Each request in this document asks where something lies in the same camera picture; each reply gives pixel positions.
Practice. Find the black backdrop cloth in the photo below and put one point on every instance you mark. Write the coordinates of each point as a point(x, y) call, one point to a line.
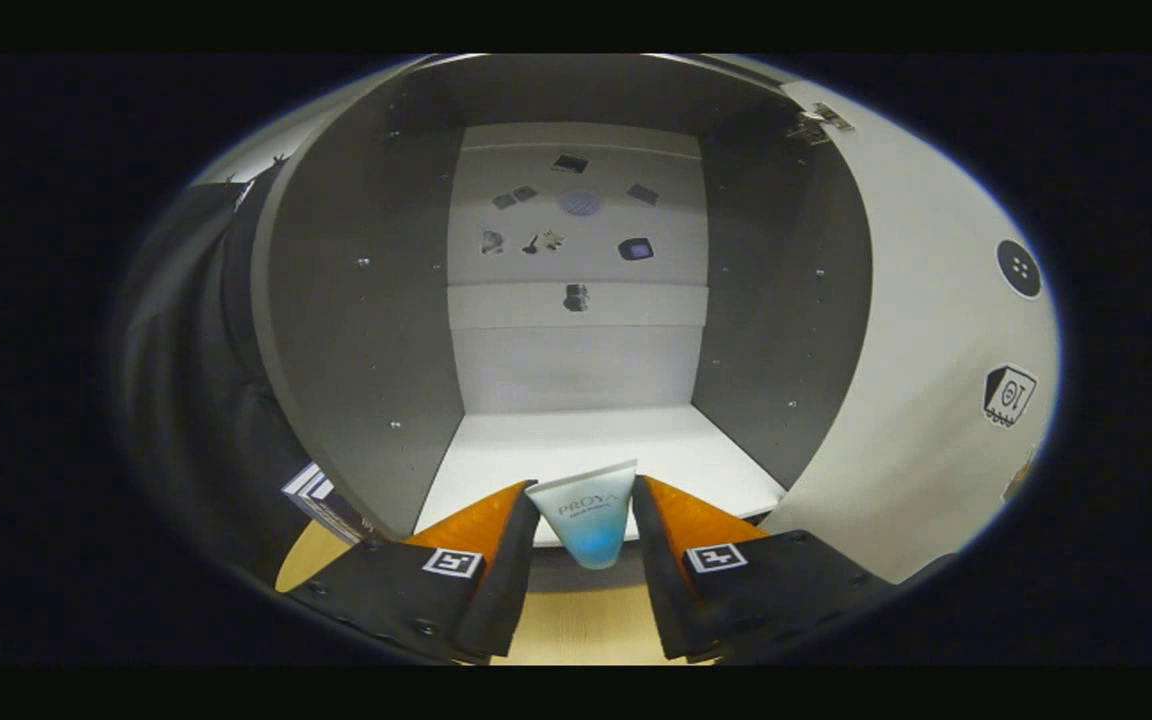
point(196, 400)

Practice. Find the blue white cosmetic tube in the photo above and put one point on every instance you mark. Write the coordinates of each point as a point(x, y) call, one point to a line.
point(586, 520)

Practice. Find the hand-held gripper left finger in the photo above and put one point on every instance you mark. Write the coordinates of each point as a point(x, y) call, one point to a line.
point(506, 590)

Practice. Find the grey cabinet body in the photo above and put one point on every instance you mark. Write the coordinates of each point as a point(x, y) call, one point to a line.
point(356, 350)

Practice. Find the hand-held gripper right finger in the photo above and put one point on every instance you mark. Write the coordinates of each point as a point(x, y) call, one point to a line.
point(661, 590)

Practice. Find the beige cabinet door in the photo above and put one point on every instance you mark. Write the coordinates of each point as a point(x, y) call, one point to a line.
point(926, 400)

